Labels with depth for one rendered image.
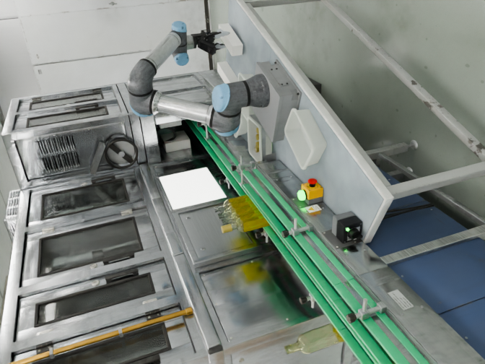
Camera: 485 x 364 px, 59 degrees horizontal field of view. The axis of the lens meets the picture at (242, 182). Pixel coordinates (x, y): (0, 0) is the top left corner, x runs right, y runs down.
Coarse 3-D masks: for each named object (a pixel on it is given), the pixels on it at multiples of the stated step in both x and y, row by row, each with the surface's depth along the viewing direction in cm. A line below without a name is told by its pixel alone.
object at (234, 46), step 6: (222, 24) 246; (228, 24) 246; (228, 30) 241; (228, 36) 237; (234, 36) 238; (228, 42) 236; (234, 42) 234; (240, 42) 234; (228, 48) 238; (234, 48) 232; (240, 48) 234; (234, 54) 235; (240, 54) 236
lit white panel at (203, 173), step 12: (204, 168) 276; (168, 180) 265; (180, 180) 264; (192, 180) 264; (204, 180) 263; (168, 192) 252; (180, 192) 252; (192, 192) 251; (204, 192) 250; (216, 192) 250; (180, 204) 240; (192, 204) 240
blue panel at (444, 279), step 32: (384, 224) 173; (416, 224) 172; (448, 224) 171; (448, 256) 154; (480, 256) 154; (416, 288) 142; (448, 288) 141; (480, 288) 140; (448, 320) 130; (480, 320) 129; (480, 352) 119
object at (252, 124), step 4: (248, 116) 227; (248, 120) 229; (252, 120) 222; (248, 124) 230; (252, 124) 231; (256, 124) 217; (248, 128) 231; (252, 128) 232; (260, 128) 216; (248, 132) 232; (252, 132) 233; (256, 132) 234; (260, 132) 216; (248, 136) 234; (252, 136) 234; (260, 136) 217; (248, 140) 235; (252, 140) 235; (256, 140) 236; (260, 140) 218; (248, 144) 236; (252, 144) 237; (260, 144) 219; (248, 148) 238; (252, 148) 238; (260, 148) 220; (252, 152) 237; (256, 152) 236; (260, 152) 222; (252, 156) 235; (256, 156) 233; (260, 156) 223; (256, 160) 229; (260, 160) 224
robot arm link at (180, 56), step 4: (176, 48) 221; (180, 48) 221; (184, 48) 222; (176, 52) 223; (180, 52) 222; (184, 52) 224; (176, 56) 223; (180, 56) 222; (184, 56) 223; (176, 60) 223; (180, 60) 224; (184, 60) 225; (188, 60) 226; (180, 64) 226; (184, 64) 227
